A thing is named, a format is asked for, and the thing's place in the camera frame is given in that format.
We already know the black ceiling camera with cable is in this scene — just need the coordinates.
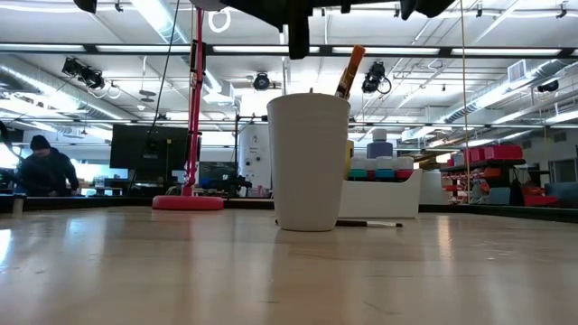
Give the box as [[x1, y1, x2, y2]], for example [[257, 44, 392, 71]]
[[360, 60, 393, 96]]

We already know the small cerulean blue paint bottle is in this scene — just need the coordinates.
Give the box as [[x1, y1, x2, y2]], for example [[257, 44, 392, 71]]
[[374, 156, 397, 181]]

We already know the large yellow paint bottle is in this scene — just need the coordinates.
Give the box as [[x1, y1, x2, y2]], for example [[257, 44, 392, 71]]
[[345, 139, 356, 181]]

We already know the black paintbrush with silver ferrule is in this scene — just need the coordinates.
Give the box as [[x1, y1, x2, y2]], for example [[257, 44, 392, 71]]
[[274, 218, 405, 228]]

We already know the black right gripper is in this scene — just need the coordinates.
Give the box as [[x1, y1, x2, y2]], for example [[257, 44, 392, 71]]
[[399, 0, 457, 22]]

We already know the white cup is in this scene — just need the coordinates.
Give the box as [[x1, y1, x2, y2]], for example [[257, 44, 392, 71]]
[[266, 92, 352, 233]]

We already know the shelf with red bins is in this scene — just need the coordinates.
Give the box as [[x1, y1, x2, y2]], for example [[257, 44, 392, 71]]
[[440, 144, 561, 208]]

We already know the black lamp cable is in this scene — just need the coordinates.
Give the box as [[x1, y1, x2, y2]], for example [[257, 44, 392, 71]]
[[126, 0, 182, 199]]

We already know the red desk lamp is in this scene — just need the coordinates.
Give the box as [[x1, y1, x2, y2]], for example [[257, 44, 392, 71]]
[[151, 0, 234, 212]]

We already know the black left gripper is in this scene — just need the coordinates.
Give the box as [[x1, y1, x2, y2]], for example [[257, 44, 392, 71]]
[[223, 0, 344, 61]]

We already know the overhead beam with lights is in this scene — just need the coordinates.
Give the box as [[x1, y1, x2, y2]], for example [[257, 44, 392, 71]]
[[0, 42, 578, 59]]

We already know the black ceiling camera cluster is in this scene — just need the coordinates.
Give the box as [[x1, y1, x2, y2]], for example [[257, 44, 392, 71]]
[[61, 56, 106, 90]]

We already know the white plastic bin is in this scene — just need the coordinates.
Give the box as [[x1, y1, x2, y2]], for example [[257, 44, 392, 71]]
[[338, 169, 424, 220]]

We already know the black aluminium table frame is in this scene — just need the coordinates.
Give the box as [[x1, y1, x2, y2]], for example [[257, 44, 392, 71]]
[[0, 194, 578, 226]]

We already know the person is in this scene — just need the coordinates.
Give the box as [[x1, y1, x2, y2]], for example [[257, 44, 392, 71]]
[[15, 134, 81, 198]]

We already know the white cylindrical tank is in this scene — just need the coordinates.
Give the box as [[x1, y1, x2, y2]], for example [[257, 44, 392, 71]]
[[238, 124, 274, 198]]

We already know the black monitor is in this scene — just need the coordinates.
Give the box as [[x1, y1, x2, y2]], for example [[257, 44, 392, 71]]
[[109, 124, 190, 173]]

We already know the blue sofa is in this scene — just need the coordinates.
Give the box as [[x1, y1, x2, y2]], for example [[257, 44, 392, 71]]
[[544, 181, 578, 209]]

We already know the small teal paint bottle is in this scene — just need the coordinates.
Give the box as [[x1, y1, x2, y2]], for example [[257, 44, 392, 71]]
[[347, 157, 369, 181]]

